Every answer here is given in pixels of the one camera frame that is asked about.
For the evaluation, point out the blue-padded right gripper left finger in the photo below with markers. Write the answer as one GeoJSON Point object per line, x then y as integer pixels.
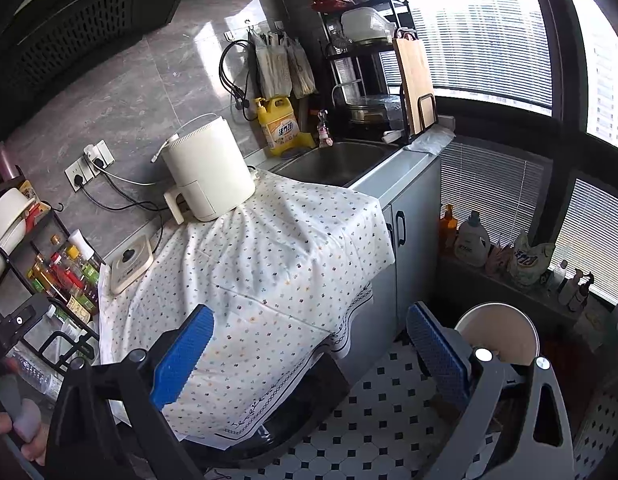
{"type": "Point", "coordinates": [176, 353]}

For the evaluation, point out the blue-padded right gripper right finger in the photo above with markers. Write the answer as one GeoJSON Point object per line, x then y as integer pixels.
{"type": "Point", "coordinates": [443, 353]}

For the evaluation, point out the person's left hand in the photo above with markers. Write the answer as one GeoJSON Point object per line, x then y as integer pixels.
{"type": "Point", "coordinates": [22, 416]}

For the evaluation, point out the brown paper cup bin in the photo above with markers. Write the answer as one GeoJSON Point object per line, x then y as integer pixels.
{"type": "Point", "coordinates": [502, 329]}

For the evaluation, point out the cream induction cooker base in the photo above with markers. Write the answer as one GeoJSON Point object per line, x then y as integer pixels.
{"type": "Point", "coordinates": [131, 264]}

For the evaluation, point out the black condiment rack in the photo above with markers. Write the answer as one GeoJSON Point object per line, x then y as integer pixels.
{"type": "Point", "coordinates": [26, 227]}

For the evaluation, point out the white laundry detergent bottle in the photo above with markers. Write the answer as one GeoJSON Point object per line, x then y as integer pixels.
{"type": "Point", "coordinates": [472, 245]}

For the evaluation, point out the green refill detergent pouch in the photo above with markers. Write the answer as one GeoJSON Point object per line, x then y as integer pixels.
{"type": "Point", "coordinates": [528, 262]}

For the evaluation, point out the orange bottle on sill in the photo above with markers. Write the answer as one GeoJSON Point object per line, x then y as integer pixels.
{"type": "Point", "coordinates": [448, 227]}

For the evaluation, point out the floral white tablecloth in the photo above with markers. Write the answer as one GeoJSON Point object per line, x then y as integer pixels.
{"type": "Point", "coordinates": [284, 274]}

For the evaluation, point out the cream air fryer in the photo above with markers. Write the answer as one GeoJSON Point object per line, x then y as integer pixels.
{"type": "Point", "coordinates": [208, 170]}

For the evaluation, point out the white folded cloth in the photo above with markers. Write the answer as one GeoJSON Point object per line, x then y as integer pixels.
{"type": "Point", "coordinates": [432, 141]}

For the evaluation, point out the stainless steel sink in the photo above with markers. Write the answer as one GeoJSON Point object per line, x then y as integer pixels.
{"type": "Point", "coordinates": [340, 165]}

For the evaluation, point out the pink small bottle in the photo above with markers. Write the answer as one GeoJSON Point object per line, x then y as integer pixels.
{"type": "Point", "coordinates": [324, 138]}

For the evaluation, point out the yellow detergent jug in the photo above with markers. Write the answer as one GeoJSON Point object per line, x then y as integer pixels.
{"type": "Point", "coordinates": [280, 127]}

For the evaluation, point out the wooden cutting board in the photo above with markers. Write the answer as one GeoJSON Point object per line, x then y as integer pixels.
{"type": "Point", "coordinates": [416, 80]}

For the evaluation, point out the hanging plastic bags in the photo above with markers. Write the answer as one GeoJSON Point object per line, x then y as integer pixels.
{"type": "Point", "coordinates": [283, 68]}

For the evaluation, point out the black dish rack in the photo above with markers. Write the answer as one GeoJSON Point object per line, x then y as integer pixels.
{"type": "Point", "coordinates": [367, 96]}

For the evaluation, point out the grey cabinet with handle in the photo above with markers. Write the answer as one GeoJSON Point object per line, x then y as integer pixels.
{"type": "Point", "coordinates": [408, 187]}

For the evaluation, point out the wall power sockets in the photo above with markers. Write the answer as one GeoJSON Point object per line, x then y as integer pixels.
{"type": "Point", "coordinates": [87, 166]}

